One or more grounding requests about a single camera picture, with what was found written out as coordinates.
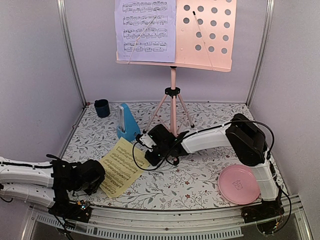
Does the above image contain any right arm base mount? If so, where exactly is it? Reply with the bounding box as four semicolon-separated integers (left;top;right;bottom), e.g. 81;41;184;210
241;200;285;223

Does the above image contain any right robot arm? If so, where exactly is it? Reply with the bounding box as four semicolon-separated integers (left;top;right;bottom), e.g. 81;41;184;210
136;113;281;218

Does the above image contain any pink plate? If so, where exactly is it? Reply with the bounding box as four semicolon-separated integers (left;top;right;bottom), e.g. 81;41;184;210
218;164;261;205

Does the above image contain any dark blue cup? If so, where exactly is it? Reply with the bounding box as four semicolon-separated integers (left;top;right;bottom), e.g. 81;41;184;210
94;99;110;118

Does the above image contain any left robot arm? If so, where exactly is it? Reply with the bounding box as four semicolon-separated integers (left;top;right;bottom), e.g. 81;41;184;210
0;154;105;217

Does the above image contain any front aluminium rail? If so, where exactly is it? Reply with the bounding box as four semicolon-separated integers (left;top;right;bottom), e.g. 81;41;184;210
23;195;314;240

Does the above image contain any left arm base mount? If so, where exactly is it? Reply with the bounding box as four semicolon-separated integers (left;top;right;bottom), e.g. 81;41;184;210
48;200;92;223

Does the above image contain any purple sheet music paper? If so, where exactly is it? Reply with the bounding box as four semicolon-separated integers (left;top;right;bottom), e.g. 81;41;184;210
114;0;177;63

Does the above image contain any right black cable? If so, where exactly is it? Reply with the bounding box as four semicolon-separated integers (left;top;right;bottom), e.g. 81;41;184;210
131;119;293;218

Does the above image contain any pink music stand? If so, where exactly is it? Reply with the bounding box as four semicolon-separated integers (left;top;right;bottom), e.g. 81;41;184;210
115;0;237;166

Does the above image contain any blue metronome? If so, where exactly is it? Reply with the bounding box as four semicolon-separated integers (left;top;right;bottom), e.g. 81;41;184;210
117;103;141;142

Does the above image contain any left aluminium frame post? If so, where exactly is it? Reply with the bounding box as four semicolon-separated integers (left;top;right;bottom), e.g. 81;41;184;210
56;0;87;108

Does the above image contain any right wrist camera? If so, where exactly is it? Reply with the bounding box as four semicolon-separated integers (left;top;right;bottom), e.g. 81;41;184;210
135;133;156;150

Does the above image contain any yellow sheet music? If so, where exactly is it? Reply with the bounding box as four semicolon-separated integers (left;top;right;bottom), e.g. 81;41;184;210
99;138;150;198

